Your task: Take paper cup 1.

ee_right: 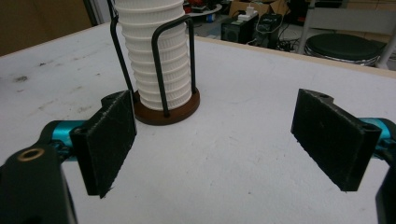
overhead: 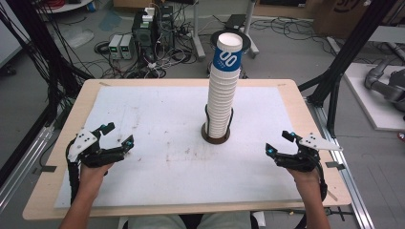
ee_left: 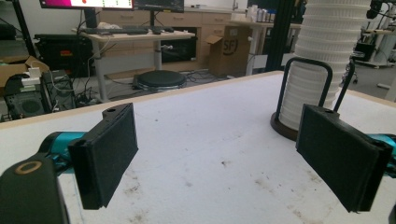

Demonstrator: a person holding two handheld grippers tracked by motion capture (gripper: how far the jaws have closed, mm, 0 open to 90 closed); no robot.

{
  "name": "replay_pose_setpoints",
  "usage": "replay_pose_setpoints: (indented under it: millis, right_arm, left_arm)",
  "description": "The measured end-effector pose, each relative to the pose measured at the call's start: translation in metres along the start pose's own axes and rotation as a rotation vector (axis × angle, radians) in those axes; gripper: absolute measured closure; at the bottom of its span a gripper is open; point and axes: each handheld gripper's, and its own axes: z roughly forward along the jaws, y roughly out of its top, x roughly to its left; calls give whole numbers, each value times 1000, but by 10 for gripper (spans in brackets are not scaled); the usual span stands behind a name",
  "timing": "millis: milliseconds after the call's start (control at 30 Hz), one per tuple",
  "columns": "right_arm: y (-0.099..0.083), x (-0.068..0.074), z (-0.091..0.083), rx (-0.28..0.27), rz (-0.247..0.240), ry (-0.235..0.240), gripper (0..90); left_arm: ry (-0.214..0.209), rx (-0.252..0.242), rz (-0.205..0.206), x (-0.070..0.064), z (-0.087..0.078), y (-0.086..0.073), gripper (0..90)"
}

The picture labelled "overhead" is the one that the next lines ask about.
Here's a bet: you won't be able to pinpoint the black metal frame post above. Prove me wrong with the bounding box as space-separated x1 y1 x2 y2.
298 0 399 138
0 0 94 189

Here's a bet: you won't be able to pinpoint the black computer tower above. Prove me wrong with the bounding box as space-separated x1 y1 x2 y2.
131 6 176 62

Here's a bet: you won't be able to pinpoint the person's legs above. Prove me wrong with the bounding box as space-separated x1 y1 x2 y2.
127 211 253 229

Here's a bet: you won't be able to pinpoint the blue printed paper cup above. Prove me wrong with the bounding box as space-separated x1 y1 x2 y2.
212 31 244 72

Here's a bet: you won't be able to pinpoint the white floor platform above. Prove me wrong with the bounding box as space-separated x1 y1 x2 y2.
343 62 405 133

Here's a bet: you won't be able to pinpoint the cardboard box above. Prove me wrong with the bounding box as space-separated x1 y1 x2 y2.
313 0 405 40

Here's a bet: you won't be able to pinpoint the aluminium rail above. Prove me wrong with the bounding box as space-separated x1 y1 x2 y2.
306 98 376 229
0 124 55 214

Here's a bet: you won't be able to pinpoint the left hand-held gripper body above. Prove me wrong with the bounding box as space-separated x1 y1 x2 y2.
66 128 127 169

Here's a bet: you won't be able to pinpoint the stack of white paper cups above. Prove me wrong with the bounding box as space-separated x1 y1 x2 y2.
205 65 242 139

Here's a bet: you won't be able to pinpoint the white metal table leg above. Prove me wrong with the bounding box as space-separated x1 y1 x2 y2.
190 0 207 62
243 0 261 59

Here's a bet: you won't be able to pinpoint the white table mat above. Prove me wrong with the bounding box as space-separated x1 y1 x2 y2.
53 85 304 210

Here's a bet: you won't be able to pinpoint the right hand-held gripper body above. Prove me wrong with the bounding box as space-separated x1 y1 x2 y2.
274 132 344 173

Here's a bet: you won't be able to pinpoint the black wire cup holder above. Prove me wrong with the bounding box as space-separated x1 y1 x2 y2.
201 104 235 145

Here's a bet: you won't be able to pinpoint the person's left hand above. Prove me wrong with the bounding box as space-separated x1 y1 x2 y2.
78 162 115 192

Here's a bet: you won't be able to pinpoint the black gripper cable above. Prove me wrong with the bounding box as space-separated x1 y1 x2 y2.
313 156 329 203
65 149 80 205

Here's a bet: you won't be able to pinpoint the person's right hand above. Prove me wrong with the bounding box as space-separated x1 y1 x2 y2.
288 169 321 194

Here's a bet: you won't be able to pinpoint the grey power supply unit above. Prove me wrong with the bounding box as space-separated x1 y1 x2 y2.
108 33 123 60
119 33 135 61

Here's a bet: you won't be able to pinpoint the black box on floor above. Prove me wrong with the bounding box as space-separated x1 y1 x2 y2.
224 13 248 32

